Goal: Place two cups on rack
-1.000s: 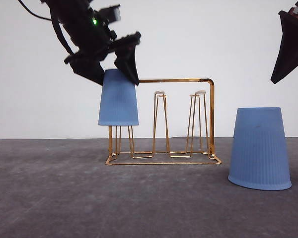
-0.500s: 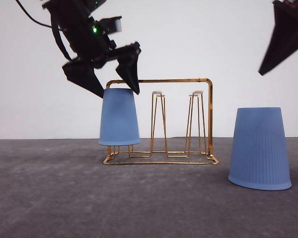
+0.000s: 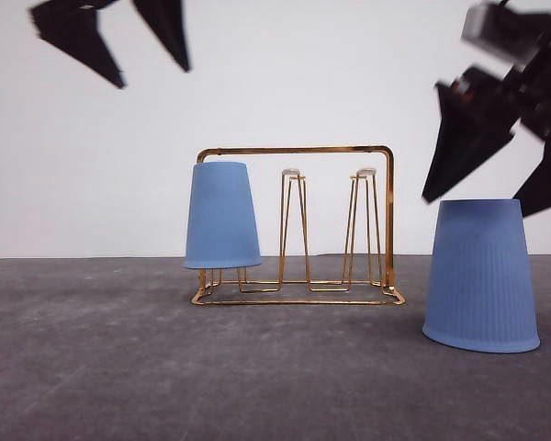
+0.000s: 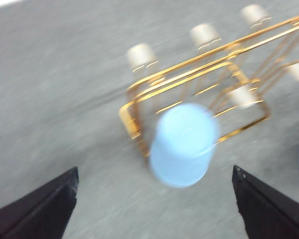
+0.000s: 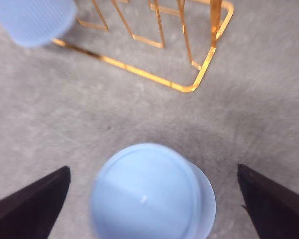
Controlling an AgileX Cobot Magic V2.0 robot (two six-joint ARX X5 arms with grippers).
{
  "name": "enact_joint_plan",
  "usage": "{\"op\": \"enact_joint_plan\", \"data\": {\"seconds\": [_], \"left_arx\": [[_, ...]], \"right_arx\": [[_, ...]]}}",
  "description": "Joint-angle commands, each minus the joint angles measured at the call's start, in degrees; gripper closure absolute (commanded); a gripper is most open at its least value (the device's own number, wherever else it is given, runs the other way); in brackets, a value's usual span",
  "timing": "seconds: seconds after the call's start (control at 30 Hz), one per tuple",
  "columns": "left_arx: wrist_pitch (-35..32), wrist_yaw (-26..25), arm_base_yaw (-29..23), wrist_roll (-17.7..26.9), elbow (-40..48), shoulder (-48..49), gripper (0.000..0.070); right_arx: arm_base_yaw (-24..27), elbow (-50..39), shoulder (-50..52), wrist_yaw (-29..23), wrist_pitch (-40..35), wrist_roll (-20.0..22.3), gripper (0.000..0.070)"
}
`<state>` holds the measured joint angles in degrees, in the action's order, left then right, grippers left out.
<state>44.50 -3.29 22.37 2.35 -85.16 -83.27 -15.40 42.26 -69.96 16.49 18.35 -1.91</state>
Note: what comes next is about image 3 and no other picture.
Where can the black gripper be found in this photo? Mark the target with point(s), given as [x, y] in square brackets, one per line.
[477, 109]

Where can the blue ribbed cup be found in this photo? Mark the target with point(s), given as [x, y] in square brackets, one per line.
[480, 291]
[221, 228]

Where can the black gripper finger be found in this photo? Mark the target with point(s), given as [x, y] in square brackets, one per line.
[72, 26]
[166, 21]

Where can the gold wire cup rack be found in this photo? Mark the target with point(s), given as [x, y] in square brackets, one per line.
[359, 180]

